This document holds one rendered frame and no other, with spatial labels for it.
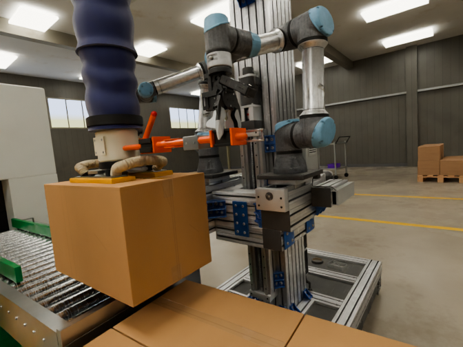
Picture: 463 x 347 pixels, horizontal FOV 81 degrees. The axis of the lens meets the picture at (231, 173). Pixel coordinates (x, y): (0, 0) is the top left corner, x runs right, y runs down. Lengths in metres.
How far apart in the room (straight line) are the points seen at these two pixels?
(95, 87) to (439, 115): 10.63
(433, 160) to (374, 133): 4.03
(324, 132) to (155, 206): 0.69
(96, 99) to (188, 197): 0.52
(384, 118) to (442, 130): 1.76
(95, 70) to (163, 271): 0.81
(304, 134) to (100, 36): 0.87
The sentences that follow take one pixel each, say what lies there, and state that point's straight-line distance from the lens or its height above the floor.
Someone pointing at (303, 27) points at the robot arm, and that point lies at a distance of 1.21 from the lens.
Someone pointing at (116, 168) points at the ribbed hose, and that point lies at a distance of 1.07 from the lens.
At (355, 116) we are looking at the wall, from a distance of 11.47.
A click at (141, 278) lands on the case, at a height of 0.76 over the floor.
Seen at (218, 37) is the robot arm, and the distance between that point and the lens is 0.86.
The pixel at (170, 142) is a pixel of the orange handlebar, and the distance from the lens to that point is 0.96.
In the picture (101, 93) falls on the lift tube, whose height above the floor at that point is 1.42.
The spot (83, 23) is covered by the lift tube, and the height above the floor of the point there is 1.68.
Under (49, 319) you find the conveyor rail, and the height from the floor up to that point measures 0.59.
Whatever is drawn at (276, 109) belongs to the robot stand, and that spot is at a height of 1.35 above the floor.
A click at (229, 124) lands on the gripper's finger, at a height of 1.25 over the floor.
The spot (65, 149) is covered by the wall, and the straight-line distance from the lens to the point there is 11.29.
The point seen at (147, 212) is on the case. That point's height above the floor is 0.97.
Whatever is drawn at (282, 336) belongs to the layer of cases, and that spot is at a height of 0.54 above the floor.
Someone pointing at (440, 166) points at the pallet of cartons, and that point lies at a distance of 7.65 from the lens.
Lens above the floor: 1.18
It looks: 6 degrees down
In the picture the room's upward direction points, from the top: 5 degrees counter-clockwise
